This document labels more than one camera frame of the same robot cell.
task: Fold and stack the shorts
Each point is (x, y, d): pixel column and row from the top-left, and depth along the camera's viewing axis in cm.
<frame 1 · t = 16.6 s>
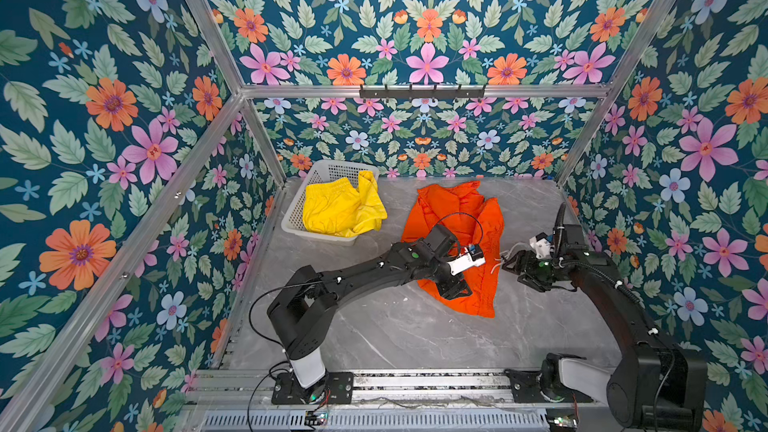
left hand: (472, 280, 76), fingers open
right hand: (510, 268, 82), fingers open
white plastic laundry basket: (324, 171, 116), point 8 cm above the table
orange shorts: (478, 220, 101), point 7 cm above the table
yellow shorts: (336, 206, 107), point 6 cm above the table

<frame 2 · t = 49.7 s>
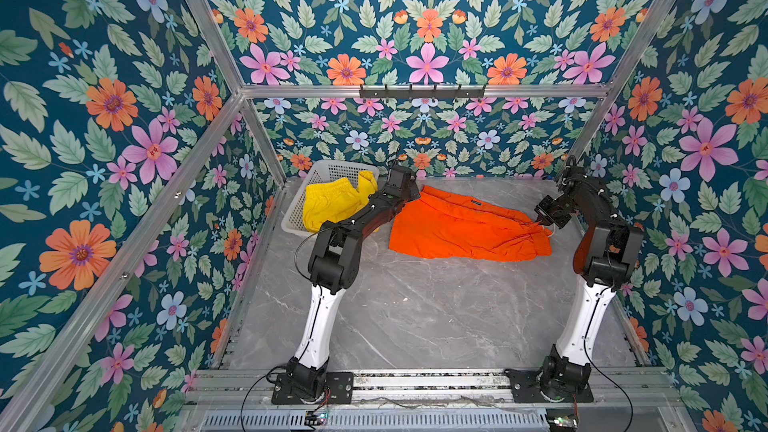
left hand: (419, 177, 101), fingers closed
right hand: (539, 217, 100), fingers closed
orange shorts: (435, 223, 104), point 4 cm above the table
the other named things where they were.

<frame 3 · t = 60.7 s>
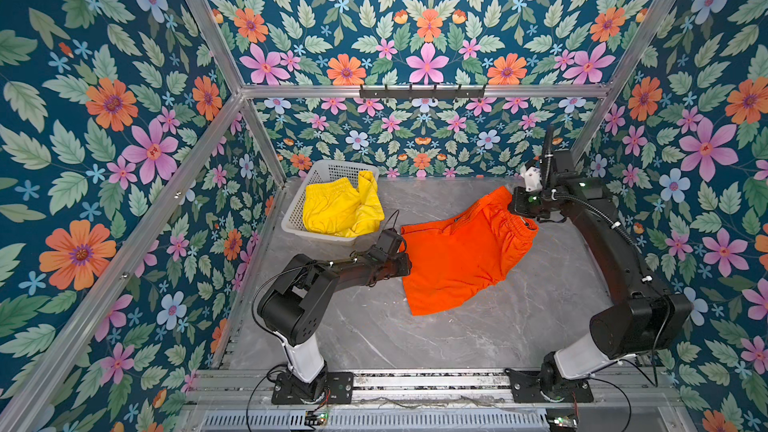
left hand: (414, 260, 93), fingers open
right hand: (512, 202, 80), fingers closed
orange shorts: (482, 242, 95), point 7 cm above the table
the other named things where they were.

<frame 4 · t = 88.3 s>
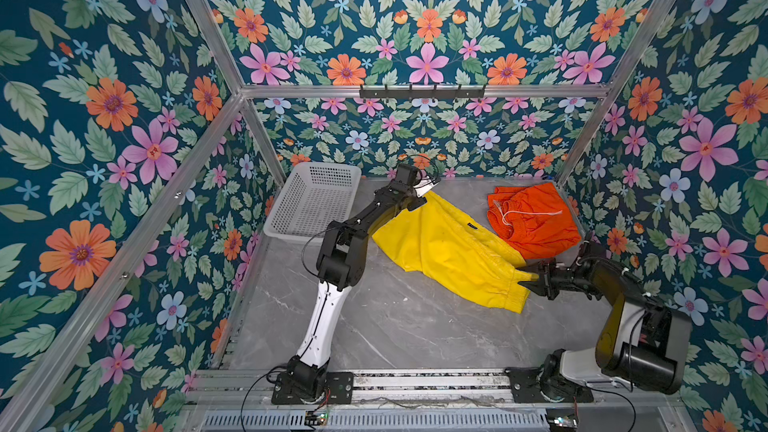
left hand: (421, 179, 102), fingers open
right hand: (519, 272, 84), fingers open
orange shorts: (534, 220, 107), point 3 cm above the table
yellow shorts: (435, 235, 102), point 3 cm above the table
the other named things where they were.

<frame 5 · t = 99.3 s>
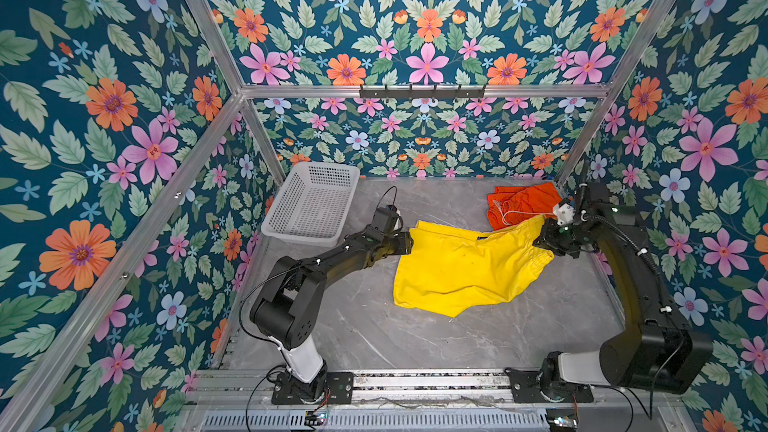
left hand: (414, 235, 90), fingers open
right hand: (538, 240, 78), fingers closed
yellow shorts: (448, 271, 96), on the table
the other named things where they were.

